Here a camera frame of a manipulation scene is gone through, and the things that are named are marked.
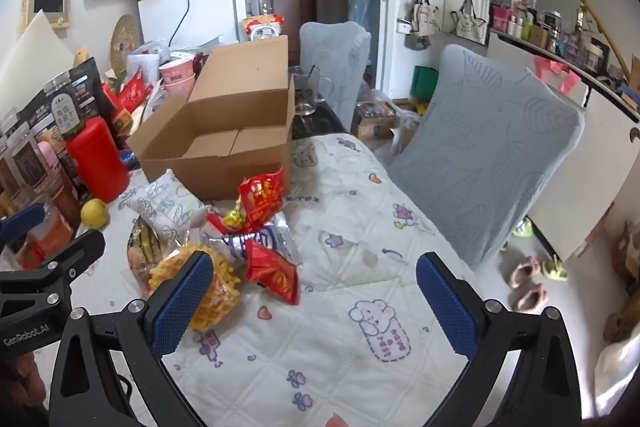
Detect purple silver packet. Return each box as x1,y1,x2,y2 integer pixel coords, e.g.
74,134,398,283
207,226,302,267

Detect beige wall intercom panel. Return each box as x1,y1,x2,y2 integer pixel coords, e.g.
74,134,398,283
20,0,71,30

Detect floor box of clutter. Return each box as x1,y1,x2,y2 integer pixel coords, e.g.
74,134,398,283
352,99,401,142

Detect white quilted printed tablecloth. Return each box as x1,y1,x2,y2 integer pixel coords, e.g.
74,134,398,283
75,134,493,427

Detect large grey covered chair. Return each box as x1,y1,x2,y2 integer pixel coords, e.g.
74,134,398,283
387,44,586,270

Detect dark labelled jar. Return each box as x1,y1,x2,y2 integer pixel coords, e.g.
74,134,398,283
42,72,94,142

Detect brown cardboard box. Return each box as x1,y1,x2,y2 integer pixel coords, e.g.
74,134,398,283
126,35,296,202

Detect green bin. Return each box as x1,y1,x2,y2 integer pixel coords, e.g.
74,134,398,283
411,66,441,100

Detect red packet yellow lettering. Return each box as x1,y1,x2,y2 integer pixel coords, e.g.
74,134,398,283
237,167,287,234

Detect yellow green candy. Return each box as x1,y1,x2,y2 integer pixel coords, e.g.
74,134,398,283
222,202,248,230

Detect canvas tote bag dark straps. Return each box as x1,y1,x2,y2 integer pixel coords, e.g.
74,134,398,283
410,0,443,35

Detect long red white packet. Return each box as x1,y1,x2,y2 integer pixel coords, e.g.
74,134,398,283
204,211,231,240

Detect yellow lemon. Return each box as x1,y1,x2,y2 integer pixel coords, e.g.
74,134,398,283
80,198,110,229

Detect round woven mat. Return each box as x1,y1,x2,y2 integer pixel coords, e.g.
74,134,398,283
109,13,143,75

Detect small grey covered chair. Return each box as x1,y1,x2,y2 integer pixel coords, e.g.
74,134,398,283
299,21,372,132

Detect yellow waffle packet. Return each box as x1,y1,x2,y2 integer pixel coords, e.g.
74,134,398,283
149,244,242,333

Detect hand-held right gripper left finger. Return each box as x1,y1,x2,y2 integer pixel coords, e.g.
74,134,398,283
48,249,216,427

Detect red plastic container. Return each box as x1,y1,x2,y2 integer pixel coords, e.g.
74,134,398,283
66,117,131,202

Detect red white snack bag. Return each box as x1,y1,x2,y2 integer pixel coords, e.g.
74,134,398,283
242,14,286,38

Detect pink paper cup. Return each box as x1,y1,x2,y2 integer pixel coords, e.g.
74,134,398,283
162,76,197,98
159,57,196,82

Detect pink cloth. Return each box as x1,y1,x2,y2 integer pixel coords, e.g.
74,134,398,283
532,54,583,95

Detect white cabinet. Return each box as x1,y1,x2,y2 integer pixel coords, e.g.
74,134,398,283
487,29,640,263

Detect white bread-print packet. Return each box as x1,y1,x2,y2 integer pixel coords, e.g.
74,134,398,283
120,169,212,239

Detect row of cosmetic bottles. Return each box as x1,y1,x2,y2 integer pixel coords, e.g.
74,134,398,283
492,0,612,72

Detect glass mug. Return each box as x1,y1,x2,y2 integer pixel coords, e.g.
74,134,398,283
287,64,333,116

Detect black power cable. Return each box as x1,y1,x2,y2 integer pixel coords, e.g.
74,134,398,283
168,0,194,48

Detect black snack bag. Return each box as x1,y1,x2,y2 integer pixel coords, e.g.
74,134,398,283
10,57,119,142

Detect brown striped snack packet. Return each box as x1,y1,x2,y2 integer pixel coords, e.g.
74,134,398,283
127,217,167,294

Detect small red gold packet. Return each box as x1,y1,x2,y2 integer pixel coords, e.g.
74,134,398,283
244,239,302,306

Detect person's left hand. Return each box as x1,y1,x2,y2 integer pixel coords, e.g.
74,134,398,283
2,348,48,408

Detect white refrigerator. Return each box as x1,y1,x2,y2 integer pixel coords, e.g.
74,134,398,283
137,0,248,52

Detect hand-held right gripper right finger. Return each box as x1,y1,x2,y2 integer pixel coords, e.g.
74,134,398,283
416,251,584,427

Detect pink bottle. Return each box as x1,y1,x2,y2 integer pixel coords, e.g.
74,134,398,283
37,142,83,223

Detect white foam board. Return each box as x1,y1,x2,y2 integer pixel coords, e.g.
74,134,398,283
0,9,76,118

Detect white printed paper bag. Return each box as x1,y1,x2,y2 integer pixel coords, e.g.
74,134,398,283
126,39,171,80

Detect small brown carton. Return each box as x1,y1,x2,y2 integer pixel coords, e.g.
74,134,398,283
627,57,640,108

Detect red bag white lettering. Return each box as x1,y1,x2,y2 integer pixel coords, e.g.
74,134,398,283
117,72,151,112

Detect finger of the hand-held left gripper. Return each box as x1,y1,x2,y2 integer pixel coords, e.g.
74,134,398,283
0,229,107,306
0,203,47,253

